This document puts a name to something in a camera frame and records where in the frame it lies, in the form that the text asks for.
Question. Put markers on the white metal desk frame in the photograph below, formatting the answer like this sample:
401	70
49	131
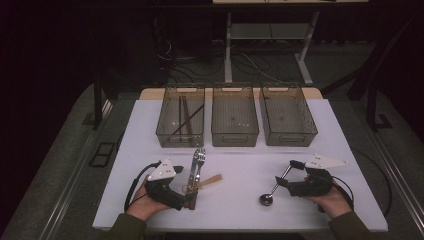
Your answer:
228	50

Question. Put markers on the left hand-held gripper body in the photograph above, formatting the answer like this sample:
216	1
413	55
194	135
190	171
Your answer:
163	195

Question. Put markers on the person's right hand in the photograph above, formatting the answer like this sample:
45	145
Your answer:
331	203

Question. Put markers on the all-metal spoon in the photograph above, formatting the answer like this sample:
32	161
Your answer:
266	199

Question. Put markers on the aluminium floor rail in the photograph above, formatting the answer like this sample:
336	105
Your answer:
400	186
71	186

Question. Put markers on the person's left hand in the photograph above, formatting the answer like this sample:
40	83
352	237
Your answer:
143	206

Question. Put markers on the smoky clear plastic bin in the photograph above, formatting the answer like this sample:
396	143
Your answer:
196	126
234	116
287	116

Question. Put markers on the black metal stand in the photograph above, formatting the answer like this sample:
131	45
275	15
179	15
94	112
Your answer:
97	106
371	106

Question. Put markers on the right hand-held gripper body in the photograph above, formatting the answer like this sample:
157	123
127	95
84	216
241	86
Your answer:
311	186

